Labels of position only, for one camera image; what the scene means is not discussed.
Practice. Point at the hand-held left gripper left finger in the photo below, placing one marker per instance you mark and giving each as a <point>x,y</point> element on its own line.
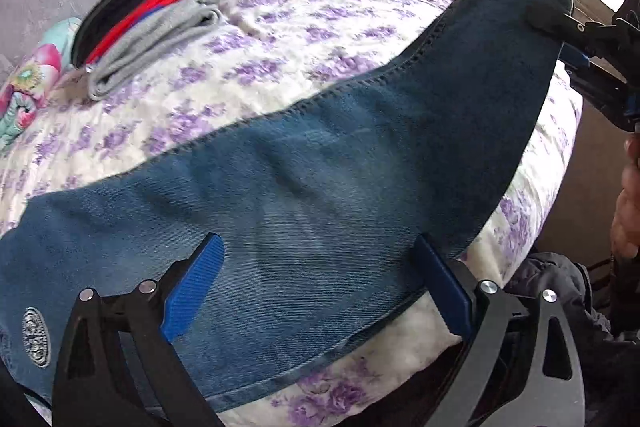
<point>192,287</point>

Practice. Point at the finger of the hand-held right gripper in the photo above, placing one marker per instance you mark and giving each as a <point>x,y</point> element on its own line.
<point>555,21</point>
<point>575,57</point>

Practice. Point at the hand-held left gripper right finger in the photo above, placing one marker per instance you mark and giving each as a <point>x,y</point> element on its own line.
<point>442,287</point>

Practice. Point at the blue denim jeans pants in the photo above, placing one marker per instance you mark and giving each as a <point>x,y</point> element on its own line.
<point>300,167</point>

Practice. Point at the folded grey pants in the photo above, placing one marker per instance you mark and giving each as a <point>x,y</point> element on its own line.
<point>150,47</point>

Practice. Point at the person's right hand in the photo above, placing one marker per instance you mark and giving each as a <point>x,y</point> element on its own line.
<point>627,217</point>

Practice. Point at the person's dark grey clothing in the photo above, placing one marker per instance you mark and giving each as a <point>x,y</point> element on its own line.
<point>560,287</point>

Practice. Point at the purple floral bedspread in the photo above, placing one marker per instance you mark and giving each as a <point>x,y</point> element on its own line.
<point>300,27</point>

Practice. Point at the folded floral blanket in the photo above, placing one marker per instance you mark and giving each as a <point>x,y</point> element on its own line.
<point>30,82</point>

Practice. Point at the folded red garment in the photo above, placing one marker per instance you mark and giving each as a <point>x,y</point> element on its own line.
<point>150,9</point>

